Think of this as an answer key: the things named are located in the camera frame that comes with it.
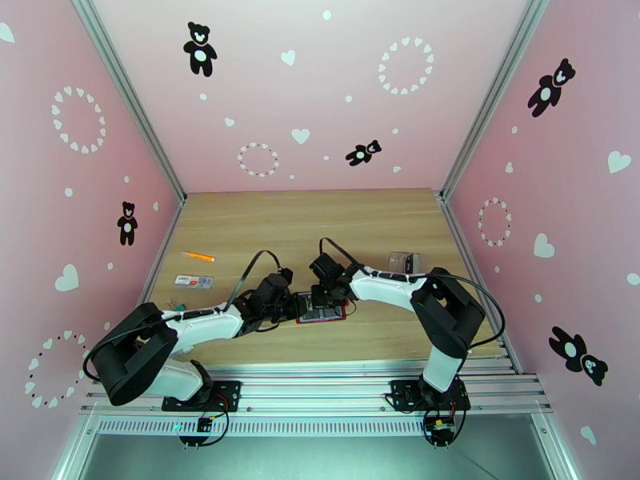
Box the red leather card holder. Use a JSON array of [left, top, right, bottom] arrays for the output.
[[294, 291, 347, 325]]

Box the clear plastic card box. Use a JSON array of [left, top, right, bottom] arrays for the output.
[[388, 250, 422, 276]]

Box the metal bottom tray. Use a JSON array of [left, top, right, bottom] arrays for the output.
[[52, 413, 583, 480]]

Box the black and yellow circuit board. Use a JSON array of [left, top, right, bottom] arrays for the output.
[[423, 412, 460, 449]]

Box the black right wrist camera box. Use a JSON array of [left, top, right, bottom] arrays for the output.
[[308, 251, 345, 284]]

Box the aluminium mounting rail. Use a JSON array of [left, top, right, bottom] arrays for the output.
[[79, 361, 554, 417]]

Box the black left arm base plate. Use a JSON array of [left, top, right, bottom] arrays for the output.
[[161, 379, 242, 413]]

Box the aluminium side rail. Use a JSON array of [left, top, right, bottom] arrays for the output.
[[438, 195, 523, 377], [139, 203, 187, 307]]

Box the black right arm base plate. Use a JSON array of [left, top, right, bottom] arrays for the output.
[[390, 379, 472, 413]]

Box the aluminium frame post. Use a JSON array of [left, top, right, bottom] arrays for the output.
[[439, 0, 556, 200], [67, 0, 187, 206]]

